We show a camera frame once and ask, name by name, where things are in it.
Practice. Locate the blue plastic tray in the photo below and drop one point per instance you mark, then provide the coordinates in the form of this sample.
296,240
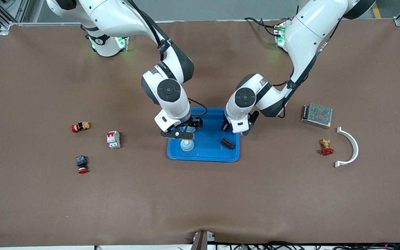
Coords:
207,149

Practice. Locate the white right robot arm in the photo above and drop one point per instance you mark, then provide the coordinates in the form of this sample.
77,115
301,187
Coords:
116,17

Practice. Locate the metal mesh power supply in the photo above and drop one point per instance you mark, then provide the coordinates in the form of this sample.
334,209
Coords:
318,116

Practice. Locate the long dark capacitor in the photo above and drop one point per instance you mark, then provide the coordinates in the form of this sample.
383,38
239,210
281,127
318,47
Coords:
227,143

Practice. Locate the brass valve red handwheel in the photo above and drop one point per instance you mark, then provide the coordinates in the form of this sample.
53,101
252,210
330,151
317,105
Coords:
325,143

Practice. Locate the white red circuit breaker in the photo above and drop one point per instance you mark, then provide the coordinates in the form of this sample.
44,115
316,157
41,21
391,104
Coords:
114,140

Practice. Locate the red mushroom emergency stop button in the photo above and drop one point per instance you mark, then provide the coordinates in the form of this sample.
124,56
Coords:
82,162

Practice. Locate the brown table mat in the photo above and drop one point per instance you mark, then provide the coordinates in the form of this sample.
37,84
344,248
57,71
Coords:
200,194

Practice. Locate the light blue call bell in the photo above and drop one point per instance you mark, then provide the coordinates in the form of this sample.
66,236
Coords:
186,146
189,129

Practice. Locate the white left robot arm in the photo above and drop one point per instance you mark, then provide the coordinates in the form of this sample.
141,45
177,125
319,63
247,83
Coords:
307,34

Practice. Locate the orange red push button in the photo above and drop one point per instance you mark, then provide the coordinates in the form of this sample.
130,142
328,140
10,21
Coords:
81,127

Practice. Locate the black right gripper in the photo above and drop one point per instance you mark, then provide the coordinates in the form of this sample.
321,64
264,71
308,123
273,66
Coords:
193,123

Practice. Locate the white curved plastic bracket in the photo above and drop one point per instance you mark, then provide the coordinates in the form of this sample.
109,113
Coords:
355,147

